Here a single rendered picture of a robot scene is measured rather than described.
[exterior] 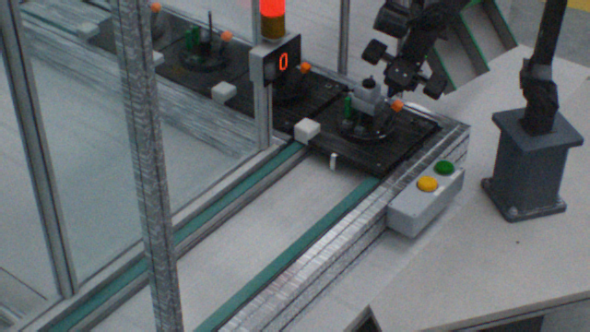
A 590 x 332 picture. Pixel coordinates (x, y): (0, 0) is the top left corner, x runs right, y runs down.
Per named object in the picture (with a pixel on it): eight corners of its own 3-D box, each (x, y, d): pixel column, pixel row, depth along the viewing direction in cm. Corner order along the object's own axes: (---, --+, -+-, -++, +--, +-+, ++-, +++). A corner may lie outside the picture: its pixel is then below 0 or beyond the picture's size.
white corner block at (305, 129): (321, 137, 205) (321, 123, 202) (309, 147, 202) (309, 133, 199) (304, 130, 207) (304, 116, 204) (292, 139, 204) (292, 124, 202)
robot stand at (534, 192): (567, 211, 198) (585, 139, 186) (508, 224, 195) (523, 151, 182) (535, 172, 209) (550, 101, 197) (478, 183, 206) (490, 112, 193)
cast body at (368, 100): (384, 108, 201) (386, 81, 197) (373, 116, 198) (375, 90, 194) (354, 95, 205) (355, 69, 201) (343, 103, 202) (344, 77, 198)
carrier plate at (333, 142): (437, 129, 207) (438, 122, 206) (381, 180, 193) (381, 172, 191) (353, 94, 219) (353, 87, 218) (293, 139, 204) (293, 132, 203)
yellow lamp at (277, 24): (289, 31, 181) (289, 10, 178) (275, 41, 178) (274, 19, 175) (271, 24, 183) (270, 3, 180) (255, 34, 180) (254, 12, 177)
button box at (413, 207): (463, 189, 198) (466, 167, 194) (412, 239, 185) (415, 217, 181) (435, 177, 201) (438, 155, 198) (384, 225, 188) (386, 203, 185)
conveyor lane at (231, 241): (433, 159, 213) (437, 125, 207) (194, 381, 161) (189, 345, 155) (336, 117, 227) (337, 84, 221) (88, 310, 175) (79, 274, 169)
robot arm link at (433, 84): (383, 16, 186) (373, 29, 182) (461, 59, 185) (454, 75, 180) (369, 44, 192) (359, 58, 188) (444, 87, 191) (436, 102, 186)
